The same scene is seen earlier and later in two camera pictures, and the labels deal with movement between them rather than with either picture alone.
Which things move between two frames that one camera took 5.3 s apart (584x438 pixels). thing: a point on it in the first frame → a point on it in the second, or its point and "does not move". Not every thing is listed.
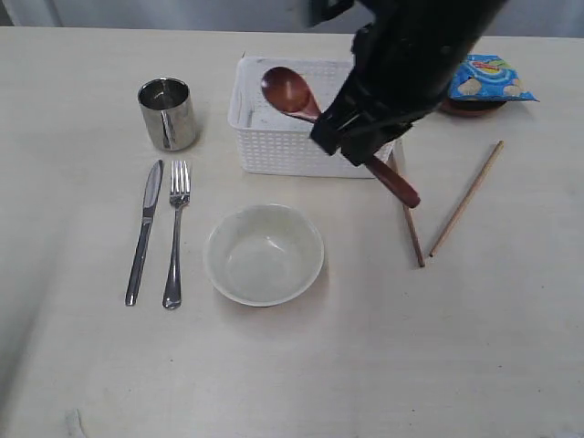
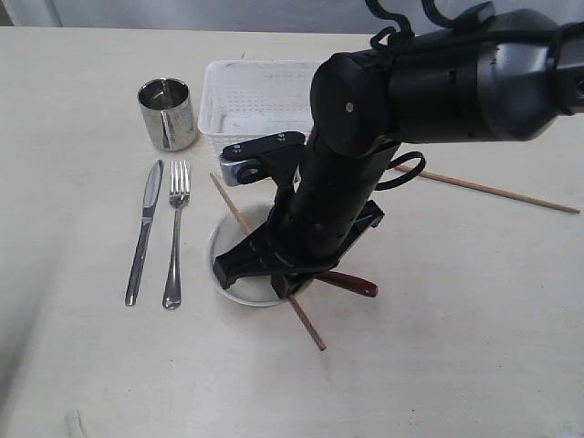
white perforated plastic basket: [265, 140] → [245, 100]
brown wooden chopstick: [467, 197] → [542, 202]
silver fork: [172, 297] does not move
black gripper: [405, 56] → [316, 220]
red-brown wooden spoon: [287, 92] → [349, 282]
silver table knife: [151, 203] does not move
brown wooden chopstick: [413, 236] → [314, 332]
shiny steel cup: [167, 114] does not move
